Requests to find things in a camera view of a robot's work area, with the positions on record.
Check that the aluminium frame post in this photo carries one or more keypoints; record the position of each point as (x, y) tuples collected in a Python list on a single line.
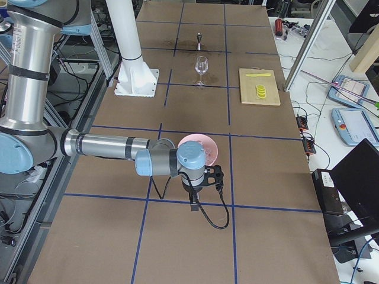
[(316, 26)]

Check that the black laptop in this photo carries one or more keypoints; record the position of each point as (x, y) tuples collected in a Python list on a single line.
[(356, 178)]

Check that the steel jigger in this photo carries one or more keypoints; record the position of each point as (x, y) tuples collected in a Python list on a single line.
[(199, 38)]

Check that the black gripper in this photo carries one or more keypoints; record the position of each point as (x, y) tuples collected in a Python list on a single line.
[(190, 189)]

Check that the pink bowl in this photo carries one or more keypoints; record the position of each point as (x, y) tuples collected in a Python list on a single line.
[(209, 145)]

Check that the black box device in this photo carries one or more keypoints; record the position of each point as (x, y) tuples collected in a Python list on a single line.
[(327, 193)]

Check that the bamboo cutting board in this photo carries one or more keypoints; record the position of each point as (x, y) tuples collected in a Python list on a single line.
[(248, 93)]

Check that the white pedestal column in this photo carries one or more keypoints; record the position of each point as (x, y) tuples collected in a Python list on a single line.
[(135, 77)]

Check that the aluminium frame rack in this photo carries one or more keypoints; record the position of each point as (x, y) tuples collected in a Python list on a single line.
[(44, 118)]

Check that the clear wine glass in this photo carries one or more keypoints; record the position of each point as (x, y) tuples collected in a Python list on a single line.
[(201, 67)]

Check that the red thermos bottle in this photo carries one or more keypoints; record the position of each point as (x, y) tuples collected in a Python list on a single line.
[(278, 27)]

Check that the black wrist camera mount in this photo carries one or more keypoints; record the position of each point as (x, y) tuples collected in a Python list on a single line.
[(213, 176)]

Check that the brown paper table cover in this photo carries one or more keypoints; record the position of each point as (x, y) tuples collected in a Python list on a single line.
[(111, 227)]

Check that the yellow plastic knife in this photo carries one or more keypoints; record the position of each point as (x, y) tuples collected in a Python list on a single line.
[(254, 75)]

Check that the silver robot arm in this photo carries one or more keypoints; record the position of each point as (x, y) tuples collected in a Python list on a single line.
[(151, 157)]

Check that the blue teach pendant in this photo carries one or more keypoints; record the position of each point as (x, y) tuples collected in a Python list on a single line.
[(356, 86), (353, 125)]

